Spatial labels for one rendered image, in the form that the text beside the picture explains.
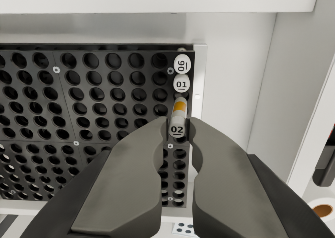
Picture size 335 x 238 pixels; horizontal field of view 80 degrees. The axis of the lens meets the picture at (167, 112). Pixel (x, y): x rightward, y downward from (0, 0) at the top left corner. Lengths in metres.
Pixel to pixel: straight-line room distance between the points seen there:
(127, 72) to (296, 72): 0.13
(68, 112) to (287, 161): 0.19
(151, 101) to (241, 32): 0.12
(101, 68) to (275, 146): 0.17
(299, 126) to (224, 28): 0.11
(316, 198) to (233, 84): 0.29
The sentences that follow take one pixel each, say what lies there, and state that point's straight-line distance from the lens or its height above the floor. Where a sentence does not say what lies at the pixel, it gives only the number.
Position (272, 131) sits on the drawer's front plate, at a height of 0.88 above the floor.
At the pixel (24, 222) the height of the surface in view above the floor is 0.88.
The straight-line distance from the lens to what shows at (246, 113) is 0.26.
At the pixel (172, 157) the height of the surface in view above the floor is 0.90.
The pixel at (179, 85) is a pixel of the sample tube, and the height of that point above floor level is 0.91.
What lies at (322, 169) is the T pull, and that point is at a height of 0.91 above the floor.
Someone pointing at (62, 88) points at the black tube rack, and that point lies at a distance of 0.19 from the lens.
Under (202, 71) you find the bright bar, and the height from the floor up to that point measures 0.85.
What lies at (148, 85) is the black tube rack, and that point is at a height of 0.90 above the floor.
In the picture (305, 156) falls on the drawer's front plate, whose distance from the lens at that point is 0.19.
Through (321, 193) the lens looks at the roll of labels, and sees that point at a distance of 0.47.
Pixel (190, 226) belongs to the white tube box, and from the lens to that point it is 0.49.
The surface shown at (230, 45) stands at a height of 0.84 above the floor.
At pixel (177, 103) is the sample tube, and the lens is 0.16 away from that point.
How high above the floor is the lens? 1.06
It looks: 62 degrees down
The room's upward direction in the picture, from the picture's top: 173 degrees counter-clockwise
